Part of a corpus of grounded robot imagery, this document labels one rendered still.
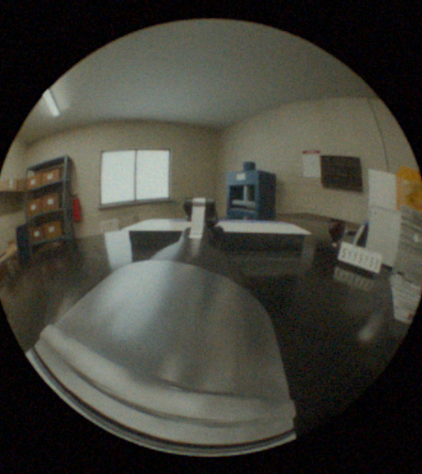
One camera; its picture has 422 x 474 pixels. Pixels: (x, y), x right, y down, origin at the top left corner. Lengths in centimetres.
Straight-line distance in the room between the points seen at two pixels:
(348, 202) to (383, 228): 162
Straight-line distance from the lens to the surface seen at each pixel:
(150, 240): 36
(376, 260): 53
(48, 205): 317
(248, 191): 233
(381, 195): 87
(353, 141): 240
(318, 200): 233
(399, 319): 34
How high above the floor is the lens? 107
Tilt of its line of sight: 15 degrees down
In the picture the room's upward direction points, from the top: straight up
